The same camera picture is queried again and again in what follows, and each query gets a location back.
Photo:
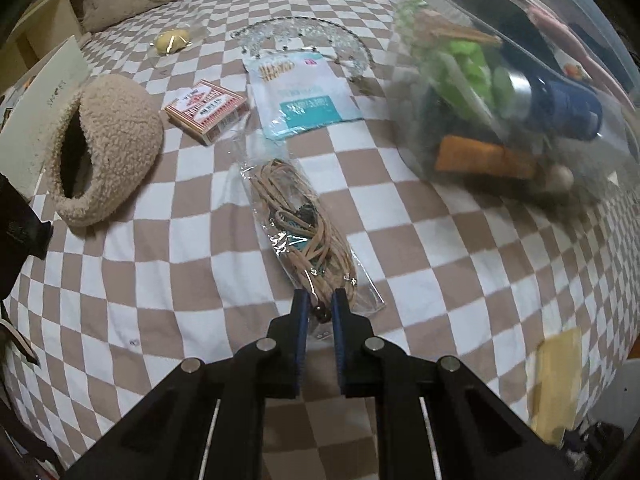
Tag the red playing card box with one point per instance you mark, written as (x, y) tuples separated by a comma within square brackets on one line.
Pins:
[(206, 111)]

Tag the beige egg shaped ball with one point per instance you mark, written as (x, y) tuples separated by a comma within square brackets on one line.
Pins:
[(558, 179)]

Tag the dark blue spray can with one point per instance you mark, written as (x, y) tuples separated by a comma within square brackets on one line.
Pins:
[(551, 107)]

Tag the green patterned packet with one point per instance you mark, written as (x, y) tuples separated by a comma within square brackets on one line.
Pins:
[(450, 53)]

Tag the clear beaded tiara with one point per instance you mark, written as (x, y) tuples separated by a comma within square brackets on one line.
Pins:
[(288, 34)]

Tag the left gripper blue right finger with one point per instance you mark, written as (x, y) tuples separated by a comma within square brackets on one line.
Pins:
[(434, 419)]

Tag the yellow translucent plastic piece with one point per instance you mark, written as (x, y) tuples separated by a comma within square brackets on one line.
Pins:
[(558, 382)]

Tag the checkered bed sheet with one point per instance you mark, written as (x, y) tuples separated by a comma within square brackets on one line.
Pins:
[(182, 269)]

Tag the orange rectangular sponge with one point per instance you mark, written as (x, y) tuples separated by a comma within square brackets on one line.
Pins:
[(468, 156)]

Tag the small yellow item in bag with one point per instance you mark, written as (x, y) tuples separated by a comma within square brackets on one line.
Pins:
[(171, 41)]

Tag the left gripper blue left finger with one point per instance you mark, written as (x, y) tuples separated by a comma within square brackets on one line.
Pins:
[(205, 421)]

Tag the clear plastic storage bin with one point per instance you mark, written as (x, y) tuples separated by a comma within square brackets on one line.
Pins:
[(602, 168)]

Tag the wooden bedside shelf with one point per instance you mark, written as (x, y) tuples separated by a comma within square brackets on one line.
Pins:
[(42, 28)]

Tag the teal white sachet packet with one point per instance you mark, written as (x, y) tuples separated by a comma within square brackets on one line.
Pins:
[(296, 92)]

